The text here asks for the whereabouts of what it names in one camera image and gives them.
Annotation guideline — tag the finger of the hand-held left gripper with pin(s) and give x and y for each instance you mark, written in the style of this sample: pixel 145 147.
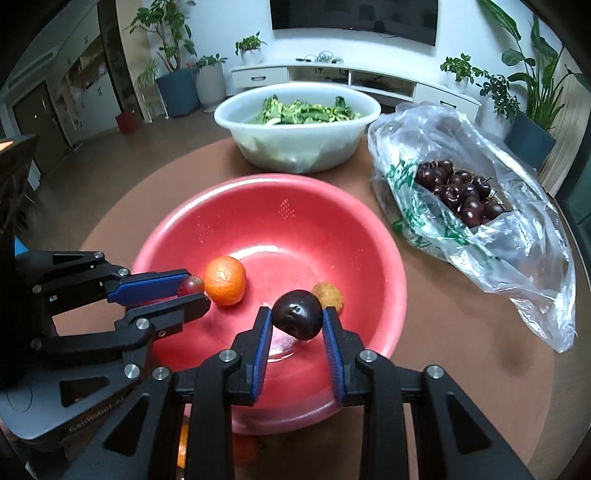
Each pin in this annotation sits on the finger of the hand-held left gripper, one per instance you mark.
pixel 171 314
pixel 147 286

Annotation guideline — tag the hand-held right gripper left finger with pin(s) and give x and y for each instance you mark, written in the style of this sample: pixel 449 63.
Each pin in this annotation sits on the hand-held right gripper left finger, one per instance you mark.
pixel 263 355

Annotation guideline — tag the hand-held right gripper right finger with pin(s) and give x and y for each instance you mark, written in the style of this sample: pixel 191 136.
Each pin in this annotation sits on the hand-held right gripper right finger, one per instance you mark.
pixel 333 355

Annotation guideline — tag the dark red cherry tomato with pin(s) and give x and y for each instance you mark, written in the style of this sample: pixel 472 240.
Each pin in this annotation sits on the dark red cherry tomato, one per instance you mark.
pixel 191 285

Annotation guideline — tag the dark purple plum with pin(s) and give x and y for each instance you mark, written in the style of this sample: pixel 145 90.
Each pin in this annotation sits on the dark purple plum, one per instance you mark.
pixel 297 316

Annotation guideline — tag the orange tangerine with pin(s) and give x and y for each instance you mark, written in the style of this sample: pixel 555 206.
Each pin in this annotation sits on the orange tangerine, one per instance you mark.
pixel 182 445
pixel 225 280

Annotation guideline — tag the red plastic colander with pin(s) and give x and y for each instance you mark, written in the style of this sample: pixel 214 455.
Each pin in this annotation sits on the red plastic colander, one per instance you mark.
pixel 300 230

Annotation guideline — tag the brown kiwi fruit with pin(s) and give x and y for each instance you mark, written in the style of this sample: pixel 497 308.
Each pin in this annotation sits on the brown kiwi fruit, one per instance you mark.
pixel 330 295

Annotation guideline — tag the red floor bin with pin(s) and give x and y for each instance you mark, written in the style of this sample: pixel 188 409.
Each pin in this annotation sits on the red floor bin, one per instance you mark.
pixel 125 121

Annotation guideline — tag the tall plant in blue pot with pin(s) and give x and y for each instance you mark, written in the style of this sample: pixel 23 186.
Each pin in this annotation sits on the tall plant in blue pot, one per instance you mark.
pixel 178 92

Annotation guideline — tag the clear plastic bag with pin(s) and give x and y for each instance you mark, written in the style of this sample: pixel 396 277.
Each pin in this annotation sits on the clear plastic bag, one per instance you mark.
pixel 508 258

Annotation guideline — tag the brown door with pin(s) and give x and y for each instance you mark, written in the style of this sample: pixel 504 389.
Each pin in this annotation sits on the brown door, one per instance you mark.
pixel 32 120

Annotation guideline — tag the thin-leaf plant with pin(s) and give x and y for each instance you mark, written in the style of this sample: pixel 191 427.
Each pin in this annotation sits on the thin-leaf plant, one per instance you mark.
pixel 147 78

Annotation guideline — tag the pile of dark cherries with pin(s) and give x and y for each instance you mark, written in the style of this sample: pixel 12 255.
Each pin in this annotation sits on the pile of dark cherries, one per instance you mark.
pixel 461 191

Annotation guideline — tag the white plastic basin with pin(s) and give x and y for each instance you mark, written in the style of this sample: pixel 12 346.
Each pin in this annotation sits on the white plastic basin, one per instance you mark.
pixel 300 143

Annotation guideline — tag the plant in tall white pot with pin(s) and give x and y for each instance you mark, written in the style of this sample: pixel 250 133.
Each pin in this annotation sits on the plant in tall white pot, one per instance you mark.
pixel 210 85

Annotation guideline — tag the white glass-door cabinet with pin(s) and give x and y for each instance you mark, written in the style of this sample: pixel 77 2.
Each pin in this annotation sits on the white glass-door cabinet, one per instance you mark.
pixel 78 78

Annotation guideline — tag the green leafy vegetables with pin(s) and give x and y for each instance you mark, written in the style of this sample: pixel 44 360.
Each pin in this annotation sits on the green leafy vegetables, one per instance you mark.
pixel 300 113

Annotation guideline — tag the small plant in white pot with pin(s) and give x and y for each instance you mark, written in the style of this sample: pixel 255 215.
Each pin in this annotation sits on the small plant in white pot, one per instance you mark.
pixel 457 76
pixel 250 50

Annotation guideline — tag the white television cabinet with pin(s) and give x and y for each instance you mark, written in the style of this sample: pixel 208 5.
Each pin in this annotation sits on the white television cabinet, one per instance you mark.
pixel 332 76

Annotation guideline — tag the large-leaf plant in blue pot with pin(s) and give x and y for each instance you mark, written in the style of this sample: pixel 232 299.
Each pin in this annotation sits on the large-leaf plant in blue pot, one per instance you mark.
pixel 531 136

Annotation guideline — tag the bushy green plant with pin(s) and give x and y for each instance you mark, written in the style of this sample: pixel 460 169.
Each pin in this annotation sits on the bushy green plant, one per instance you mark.
pixel 498 92

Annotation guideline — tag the beige curtain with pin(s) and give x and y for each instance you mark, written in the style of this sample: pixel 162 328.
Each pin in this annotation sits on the beige curtain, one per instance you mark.
pixel 568 138

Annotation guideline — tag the black wall television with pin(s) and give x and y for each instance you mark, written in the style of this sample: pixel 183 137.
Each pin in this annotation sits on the black wall television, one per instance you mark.
pixel 355 16

